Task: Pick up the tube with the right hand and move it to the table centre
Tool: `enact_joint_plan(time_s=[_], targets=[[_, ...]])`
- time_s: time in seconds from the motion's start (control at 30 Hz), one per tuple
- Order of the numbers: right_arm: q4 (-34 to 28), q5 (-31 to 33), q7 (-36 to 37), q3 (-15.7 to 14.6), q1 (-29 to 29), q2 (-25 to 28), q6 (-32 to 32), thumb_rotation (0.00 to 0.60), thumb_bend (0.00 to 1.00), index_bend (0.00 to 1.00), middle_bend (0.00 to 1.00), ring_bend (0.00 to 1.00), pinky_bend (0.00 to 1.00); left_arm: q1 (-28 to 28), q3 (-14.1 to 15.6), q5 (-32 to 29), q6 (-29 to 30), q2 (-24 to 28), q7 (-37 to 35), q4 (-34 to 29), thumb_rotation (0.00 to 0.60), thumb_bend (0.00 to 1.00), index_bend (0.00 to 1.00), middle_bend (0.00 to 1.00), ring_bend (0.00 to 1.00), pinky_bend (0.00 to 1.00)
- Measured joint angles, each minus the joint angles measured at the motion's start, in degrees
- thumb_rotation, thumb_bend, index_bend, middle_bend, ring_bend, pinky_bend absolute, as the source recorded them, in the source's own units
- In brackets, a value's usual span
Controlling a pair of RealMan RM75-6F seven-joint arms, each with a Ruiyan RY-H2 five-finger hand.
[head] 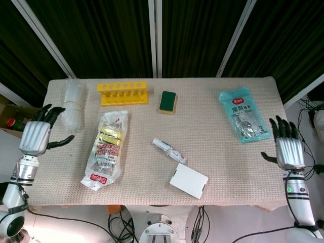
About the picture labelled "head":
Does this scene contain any teal cleaning cloth package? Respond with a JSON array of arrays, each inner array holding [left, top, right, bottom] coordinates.
[[219, 86, 270, 144]]

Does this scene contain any yellow plastic test tube rack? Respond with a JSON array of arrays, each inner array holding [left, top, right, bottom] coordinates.
[[97, 82, 149, 107]]

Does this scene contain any bundle of clear plastic tubes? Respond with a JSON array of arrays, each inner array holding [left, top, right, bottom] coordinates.
[[60, 78, 85, 134]]

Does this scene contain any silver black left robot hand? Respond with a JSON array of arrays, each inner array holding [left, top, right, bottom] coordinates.
[[19, 103, 75, 155]]

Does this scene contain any round silver robot base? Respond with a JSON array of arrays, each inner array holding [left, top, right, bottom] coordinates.
[[138, 212, 182, 243]]

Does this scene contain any yellow sponge with green pad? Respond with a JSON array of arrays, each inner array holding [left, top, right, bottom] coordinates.
[[158, 91, 177, 115]]

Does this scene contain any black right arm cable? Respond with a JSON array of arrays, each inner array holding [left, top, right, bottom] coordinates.
[[283, 169, 303, 227]]

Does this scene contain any white frame post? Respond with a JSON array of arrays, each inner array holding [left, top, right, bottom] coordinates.
[[11, 0, 76, 78], [0, 82, 30, 107], [216, 0, 258, 78], [148, 0, 164, 78], [282, 73, 324, 111]]

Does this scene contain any black floor cable tangle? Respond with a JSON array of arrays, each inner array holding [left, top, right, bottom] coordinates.
[[107, 211, 140, 243], [190, 205, 211, 243], [296, 95, 324, 181]]

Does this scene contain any white rounded object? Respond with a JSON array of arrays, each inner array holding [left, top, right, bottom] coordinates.
[[313, 109, 324, 143]]

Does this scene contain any dark pleated curtain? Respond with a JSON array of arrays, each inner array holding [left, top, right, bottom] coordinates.
[[26, 0, 154, 79], [224, 0, 324, 103], [161, 0, 248, 78], [0, 0, 70, 102]]

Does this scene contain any clear plastic pack of sponges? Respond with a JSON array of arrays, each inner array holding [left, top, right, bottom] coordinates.
[[80, 110, 129, 192]]

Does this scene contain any beige waffle tablecloth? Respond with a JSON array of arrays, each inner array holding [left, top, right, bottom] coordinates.
[[24, 76, 301, 211]]

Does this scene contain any red lid green jar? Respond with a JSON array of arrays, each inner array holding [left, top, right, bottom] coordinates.
[[7, 118, 28, 132]]

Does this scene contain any white cardboard box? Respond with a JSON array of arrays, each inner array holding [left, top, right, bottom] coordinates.
[[169, 163, 210, 200]]

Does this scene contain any white tube with floral print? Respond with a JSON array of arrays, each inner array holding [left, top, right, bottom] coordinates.
[[152, 138, 188, 165]]

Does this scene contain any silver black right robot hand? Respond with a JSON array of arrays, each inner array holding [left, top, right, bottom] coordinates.
[[261, 115, 306, 170]]

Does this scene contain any brown cardboard box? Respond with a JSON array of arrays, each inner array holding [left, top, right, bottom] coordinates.
[[0, 95, 44, 139]]

